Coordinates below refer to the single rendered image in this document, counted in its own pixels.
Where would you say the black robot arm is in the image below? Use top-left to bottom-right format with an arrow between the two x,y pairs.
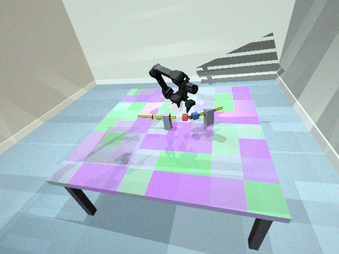
149,64 -> 198,104

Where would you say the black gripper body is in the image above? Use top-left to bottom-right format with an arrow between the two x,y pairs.
171,90 -> 195,107

